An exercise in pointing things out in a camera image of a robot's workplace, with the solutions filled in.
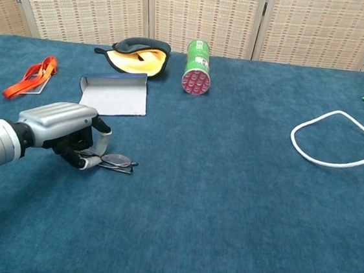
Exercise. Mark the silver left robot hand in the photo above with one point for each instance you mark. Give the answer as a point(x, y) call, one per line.
point(60, 117)

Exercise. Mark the blue glasses case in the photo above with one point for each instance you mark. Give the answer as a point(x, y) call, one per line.
point(114, 97)

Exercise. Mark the black wire-frame eyeglasses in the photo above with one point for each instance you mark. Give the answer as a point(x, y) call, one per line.
point(116, 159)

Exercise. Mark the clear badge card holder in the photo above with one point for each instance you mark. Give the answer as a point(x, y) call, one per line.
point(39, 88)

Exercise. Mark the yellow and grey cloth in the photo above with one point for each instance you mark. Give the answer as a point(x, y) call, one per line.
point(127, 64)

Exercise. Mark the green chip can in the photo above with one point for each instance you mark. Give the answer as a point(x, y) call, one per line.
point(197, 63)

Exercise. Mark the teal table mat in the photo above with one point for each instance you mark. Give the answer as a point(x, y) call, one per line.
point(195, 193)

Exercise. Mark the woven bamboo folding screen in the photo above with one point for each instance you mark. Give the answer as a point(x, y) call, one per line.
point(204, 15)

